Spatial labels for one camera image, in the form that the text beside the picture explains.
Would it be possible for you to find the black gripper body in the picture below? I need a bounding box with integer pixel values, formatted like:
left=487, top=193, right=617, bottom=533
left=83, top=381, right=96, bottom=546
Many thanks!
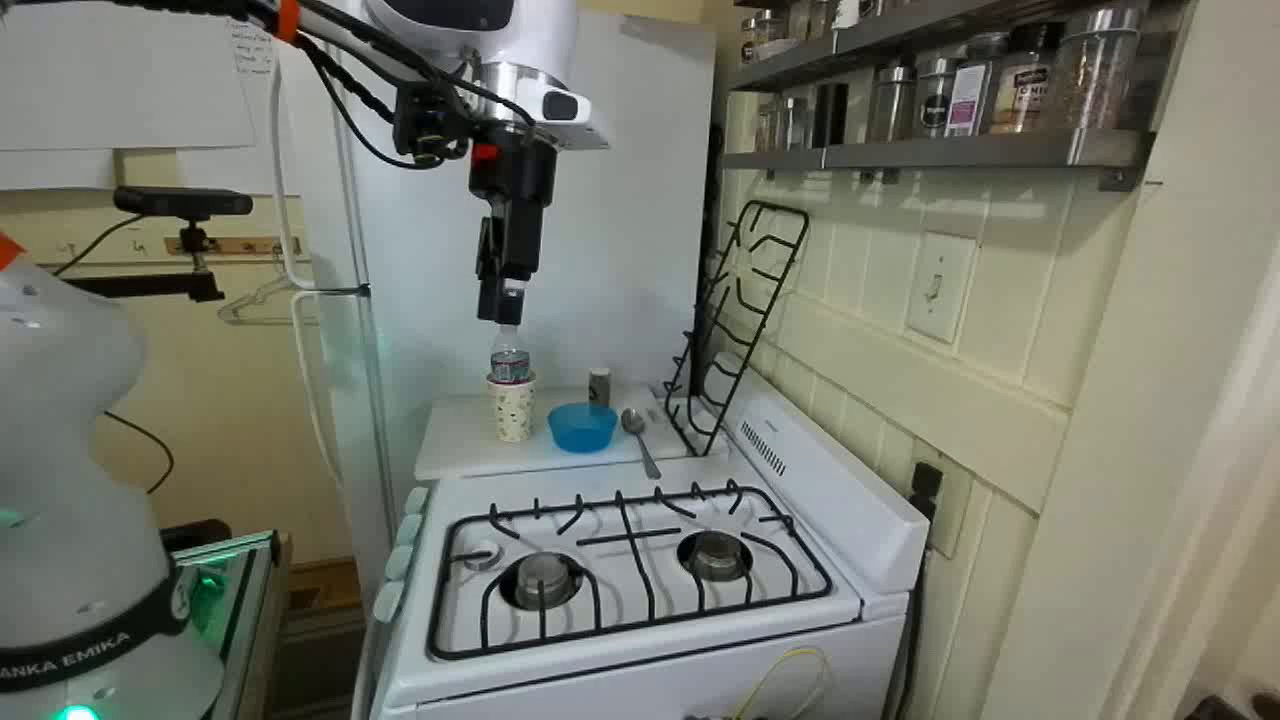
left=468, top=131, right=559, bottom=264

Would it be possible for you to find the metal spoon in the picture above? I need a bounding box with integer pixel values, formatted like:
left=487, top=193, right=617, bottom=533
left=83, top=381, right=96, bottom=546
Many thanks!
left=617, top=403, right=668, bottom=483

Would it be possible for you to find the clear plastic water bottle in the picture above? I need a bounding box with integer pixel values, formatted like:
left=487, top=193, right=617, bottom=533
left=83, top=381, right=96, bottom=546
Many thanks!
left=485, top=340, right=536, bottom=392

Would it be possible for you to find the dotted paper cup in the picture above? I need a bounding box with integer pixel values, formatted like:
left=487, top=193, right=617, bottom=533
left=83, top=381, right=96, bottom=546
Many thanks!
left=481, top=372, right=538, bottom=449

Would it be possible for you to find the white refrigerator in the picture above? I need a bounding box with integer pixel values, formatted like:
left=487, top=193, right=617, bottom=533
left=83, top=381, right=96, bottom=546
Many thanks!
left=265, top=0, right=718, bottom=563

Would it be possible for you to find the blue plastic bowl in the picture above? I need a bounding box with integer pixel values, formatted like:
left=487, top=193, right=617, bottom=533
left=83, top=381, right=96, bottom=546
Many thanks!
left=543, top=399, right=621, bottom=455

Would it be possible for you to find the black loose stove grate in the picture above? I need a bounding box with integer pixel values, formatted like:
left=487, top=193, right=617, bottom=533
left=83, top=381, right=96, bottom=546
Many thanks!
left=660, top=195, right=815, bottom=460

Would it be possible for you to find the black mounted stove grate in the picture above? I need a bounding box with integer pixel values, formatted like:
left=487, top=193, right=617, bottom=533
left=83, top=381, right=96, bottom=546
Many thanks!
left=425, top=481, right=838, bottom=662

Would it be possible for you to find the glass spice jar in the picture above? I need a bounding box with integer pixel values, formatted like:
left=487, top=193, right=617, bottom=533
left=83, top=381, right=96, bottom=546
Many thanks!
left=865, top=55, right=916, bottom=149
left=1064, top=2, right=1153, bottom=131
left=735, top=2, right=779, bottom=65
left=770, top=89, right=815, bottom=150
left=941, top=53, right=1001, bottom=138
left=991, top=20, right=1064, bottom=137
left=910, top=53, right=952, bottom=144

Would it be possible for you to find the round metal gas burner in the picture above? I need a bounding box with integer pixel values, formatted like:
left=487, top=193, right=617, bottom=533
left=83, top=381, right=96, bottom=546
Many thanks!
left=496, top=553, right=593, bottom=613
left=674, top=528, right=758, bottom=585

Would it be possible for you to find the dark spice jar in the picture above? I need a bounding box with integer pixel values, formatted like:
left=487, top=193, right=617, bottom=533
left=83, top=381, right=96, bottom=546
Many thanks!
left=812, top=75, right=853, bottom=150

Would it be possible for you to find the white gas stove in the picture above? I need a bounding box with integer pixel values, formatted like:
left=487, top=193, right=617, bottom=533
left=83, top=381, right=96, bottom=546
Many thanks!
left=352, top=372, right=930, bottom=720

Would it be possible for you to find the steel spice shelf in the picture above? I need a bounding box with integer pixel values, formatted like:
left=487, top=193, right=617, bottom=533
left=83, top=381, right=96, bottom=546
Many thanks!
left=722, top=0, right=1194, bottom=94
left=716, top=128, right=1156, bottom=193

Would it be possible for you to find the robot control box green light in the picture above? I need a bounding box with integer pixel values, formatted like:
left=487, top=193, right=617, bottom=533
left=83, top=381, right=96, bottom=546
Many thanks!
left=156, top=525, right=291, bottom=720

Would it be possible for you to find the white board panel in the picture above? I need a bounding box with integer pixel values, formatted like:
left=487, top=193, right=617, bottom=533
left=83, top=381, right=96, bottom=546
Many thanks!
left=0, top=0, right=277, bottom=193

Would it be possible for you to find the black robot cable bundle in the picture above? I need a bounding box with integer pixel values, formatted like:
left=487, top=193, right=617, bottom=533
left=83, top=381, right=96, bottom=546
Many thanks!
left=115, top=0, right=462, bottom=174

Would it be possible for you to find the black camera on stand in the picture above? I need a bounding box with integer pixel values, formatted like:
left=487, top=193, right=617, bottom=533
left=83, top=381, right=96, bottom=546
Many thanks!
left=54, top=182, right=257, bottom=306

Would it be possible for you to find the cream light switch plate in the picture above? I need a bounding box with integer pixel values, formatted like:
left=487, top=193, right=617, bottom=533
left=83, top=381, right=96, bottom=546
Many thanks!
left=905, top=231, right=980, bottom=346

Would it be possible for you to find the black plug and power cable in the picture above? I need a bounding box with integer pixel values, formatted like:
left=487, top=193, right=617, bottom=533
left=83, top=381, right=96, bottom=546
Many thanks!
left=884, top=460, right=947, bottom=720

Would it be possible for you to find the cream wall outlet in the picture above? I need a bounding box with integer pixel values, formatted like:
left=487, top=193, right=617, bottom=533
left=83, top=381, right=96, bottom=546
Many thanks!
left=906, top=455, right=977, bottom=560

